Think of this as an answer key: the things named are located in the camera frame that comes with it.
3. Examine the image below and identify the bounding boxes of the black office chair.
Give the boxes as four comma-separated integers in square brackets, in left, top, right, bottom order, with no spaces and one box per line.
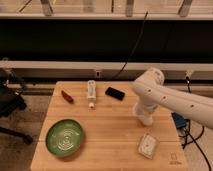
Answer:
[0,69,33,145]

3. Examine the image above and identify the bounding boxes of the black smartphone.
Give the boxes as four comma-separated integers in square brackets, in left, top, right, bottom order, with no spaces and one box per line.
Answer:
[105,87,125,101]

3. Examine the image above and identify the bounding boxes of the white wall outlet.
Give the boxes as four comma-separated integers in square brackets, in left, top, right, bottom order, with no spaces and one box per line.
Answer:
[96,71,101,78]

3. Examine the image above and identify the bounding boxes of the blue box on floor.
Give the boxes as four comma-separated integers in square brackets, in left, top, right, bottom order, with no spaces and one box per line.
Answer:
[172,112,187,129]

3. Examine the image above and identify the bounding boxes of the black floor cables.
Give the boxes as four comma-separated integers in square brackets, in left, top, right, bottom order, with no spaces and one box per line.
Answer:
[178,76,213,171]

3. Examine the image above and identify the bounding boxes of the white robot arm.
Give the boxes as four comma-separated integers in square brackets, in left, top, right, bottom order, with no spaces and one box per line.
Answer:
[132,68,213,130]

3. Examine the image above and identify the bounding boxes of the black hanging cable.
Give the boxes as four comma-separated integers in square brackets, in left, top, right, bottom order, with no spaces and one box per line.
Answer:
[111,10,150,81]

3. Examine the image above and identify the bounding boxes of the green ceramic plate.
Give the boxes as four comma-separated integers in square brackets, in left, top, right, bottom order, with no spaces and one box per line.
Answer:
[45,119,85,158]

